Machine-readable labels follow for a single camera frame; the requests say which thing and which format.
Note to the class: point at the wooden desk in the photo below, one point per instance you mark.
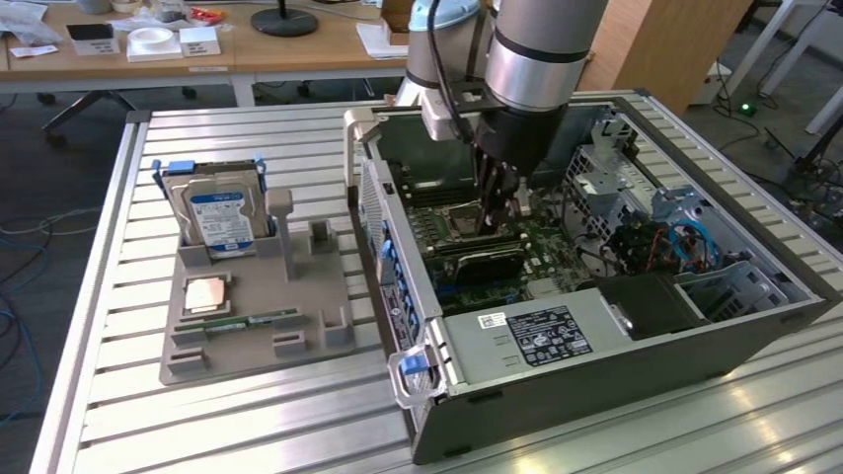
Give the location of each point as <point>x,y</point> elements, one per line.
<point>151,69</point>

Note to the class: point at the dark grey open PC case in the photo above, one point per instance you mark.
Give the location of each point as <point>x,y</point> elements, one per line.
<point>592,395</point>

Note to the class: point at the device with green light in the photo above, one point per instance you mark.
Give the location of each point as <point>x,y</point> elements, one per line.
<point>746,108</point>

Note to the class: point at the silver socket cover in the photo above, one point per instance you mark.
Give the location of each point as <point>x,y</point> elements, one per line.
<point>523,200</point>

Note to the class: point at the clear plastic bag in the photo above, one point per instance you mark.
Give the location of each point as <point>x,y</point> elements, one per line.
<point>27,22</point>

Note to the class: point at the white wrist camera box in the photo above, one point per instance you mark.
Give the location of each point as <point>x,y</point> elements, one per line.
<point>443,116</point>

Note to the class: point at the white table frame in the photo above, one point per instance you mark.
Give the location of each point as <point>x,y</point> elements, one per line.
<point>794,53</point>

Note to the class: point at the white paper stack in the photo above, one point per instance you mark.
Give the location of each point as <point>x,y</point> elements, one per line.
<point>382,47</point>

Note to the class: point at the flat white box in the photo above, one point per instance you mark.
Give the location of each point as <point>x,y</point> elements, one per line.
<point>155,53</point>

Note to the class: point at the black round lamp base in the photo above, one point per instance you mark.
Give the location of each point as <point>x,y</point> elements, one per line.
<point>284,22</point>

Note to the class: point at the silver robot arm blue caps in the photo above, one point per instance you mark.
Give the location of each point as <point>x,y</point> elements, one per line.
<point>536,64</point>

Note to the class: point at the hard disk with blue caddy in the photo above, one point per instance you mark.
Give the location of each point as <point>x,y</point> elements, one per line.
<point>217,217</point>

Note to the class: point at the grey parts rack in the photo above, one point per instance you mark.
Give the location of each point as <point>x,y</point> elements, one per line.
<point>263,296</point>

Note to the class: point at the white paper card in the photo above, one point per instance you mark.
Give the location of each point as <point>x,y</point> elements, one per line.
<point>32,51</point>

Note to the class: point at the black stand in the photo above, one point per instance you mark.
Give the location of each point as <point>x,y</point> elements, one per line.
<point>816,148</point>

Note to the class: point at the copper-toned CPU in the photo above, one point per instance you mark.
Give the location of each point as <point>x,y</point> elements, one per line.
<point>205,294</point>

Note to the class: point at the brown cardboard box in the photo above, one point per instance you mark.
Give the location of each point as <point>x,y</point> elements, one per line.
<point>396,15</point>

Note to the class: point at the silver finned chipset heatsink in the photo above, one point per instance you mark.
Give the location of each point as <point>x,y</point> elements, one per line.
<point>547,289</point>

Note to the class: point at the white labelled box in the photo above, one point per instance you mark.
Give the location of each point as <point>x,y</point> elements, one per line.
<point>199,42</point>

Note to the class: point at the low-profile green graphics card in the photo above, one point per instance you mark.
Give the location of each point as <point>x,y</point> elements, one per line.
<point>491,271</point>

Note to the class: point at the black power plug bundle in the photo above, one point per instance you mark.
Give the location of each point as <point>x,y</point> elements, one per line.
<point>632,247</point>

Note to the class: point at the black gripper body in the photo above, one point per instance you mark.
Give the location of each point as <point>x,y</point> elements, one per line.
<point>520,133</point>

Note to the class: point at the blue expansion slot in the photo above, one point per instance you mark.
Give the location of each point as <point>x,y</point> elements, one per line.
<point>444,291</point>

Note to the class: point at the grey metal disk bay bracket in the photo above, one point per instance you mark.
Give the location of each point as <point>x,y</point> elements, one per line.
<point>758,286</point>

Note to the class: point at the white box with black top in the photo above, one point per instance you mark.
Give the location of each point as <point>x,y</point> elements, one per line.
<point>92,37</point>

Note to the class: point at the grey cup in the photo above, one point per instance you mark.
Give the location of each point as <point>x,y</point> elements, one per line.
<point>93,6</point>

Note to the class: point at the red small item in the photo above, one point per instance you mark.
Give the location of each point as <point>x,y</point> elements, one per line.
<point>203,16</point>

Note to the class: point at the wooden cabinet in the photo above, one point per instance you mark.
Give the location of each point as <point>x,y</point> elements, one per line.
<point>659,49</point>

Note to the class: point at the perforated metal disk bay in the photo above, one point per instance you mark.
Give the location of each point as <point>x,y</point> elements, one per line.
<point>592,192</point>

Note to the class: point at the green RAM stick with sticker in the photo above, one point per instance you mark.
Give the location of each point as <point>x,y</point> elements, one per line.
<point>454,250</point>

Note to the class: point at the dark desk leg base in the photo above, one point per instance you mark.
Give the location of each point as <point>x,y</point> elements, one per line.
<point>72,111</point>

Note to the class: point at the CPU socket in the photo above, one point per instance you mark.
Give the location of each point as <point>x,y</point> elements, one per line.
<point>460,219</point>

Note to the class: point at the green motherboard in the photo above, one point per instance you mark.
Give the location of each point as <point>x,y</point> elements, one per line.
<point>566,252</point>

